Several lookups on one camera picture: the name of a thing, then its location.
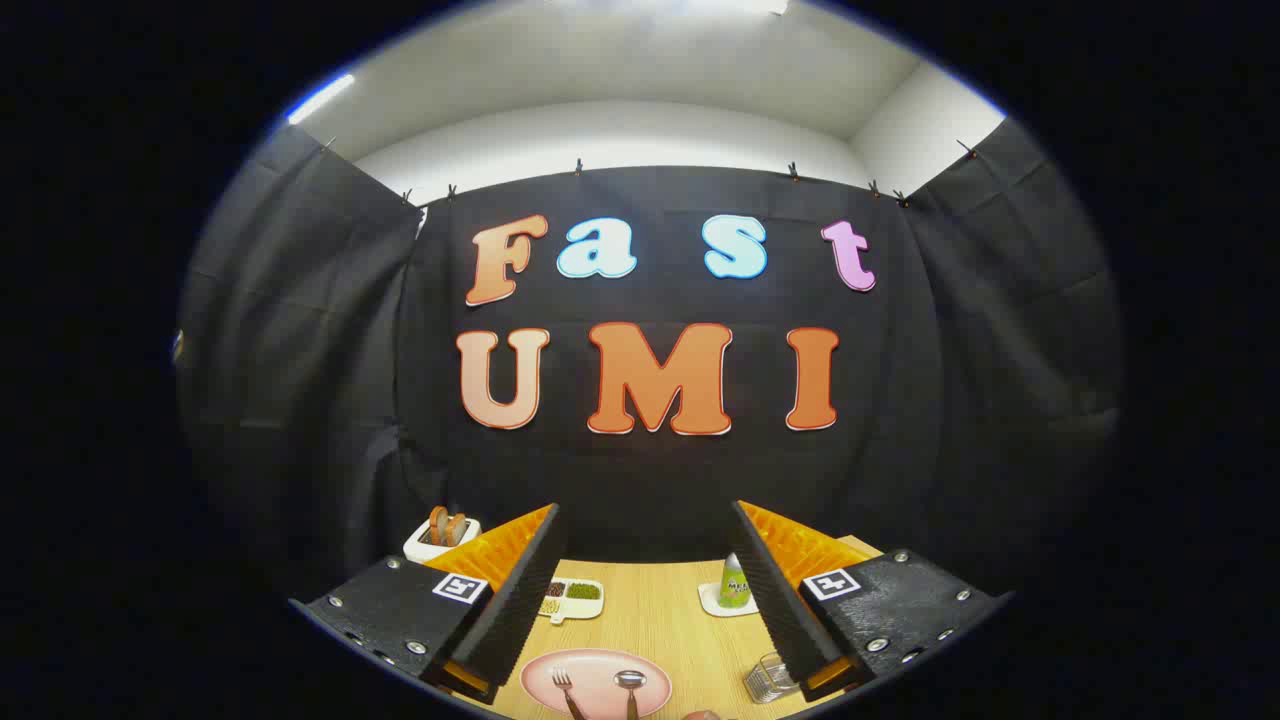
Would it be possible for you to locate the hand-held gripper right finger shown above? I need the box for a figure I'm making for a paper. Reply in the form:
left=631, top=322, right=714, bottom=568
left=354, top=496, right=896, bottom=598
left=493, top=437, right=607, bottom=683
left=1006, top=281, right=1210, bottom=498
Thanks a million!
left=730, top=500, right=1013, bottom=701

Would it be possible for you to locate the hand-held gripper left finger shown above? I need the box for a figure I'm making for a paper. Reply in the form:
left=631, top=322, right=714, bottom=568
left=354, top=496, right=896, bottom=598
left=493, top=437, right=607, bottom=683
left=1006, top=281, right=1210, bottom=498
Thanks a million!
left=288, top=502, right=569, bottom=706

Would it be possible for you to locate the brown-handled metal fork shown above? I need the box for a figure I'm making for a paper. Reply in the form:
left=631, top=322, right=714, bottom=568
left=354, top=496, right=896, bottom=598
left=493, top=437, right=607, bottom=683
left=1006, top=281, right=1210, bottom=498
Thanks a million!
left=552, top=668, right=591, bottom=720

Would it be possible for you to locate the green soda bottle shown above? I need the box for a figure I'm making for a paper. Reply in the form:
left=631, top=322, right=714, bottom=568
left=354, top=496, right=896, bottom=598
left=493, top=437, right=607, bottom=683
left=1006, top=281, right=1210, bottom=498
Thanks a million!
left=718, top=553, right=753, bottom=609

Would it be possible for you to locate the white square coaster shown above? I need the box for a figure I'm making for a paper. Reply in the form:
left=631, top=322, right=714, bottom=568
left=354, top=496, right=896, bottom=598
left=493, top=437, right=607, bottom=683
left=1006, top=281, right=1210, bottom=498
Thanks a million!
left=698, top=583, right=761, bottom=618

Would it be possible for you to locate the white divided snack tray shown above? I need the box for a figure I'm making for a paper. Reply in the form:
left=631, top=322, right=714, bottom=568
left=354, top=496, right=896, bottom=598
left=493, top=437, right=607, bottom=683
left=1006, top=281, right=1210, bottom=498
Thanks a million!
left=539, top=578, right=605, bottom=626

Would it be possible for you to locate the pink round plate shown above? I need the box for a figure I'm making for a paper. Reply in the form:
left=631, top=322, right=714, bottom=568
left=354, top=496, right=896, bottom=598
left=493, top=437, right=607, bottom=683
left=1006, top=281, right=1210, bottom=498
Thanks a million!
left=520, top=648, right=673, bottom=720

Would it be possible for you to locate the white toaster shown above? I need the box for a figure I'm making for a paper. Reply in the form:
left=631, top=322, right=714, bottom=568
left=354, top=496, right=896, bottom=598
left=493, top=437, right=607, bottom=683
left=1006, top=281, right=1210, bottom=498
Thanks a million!
left=404, top=515, right=482, bottom=562

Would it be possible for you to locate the metal wire cutlery basket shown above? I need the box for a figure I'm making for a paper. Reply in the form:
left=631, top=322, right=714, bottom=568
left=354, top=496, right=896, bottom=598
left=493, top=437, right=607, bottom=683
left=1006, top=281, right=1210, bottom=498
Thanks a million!
left=743, top=652, right=801, bottom=704

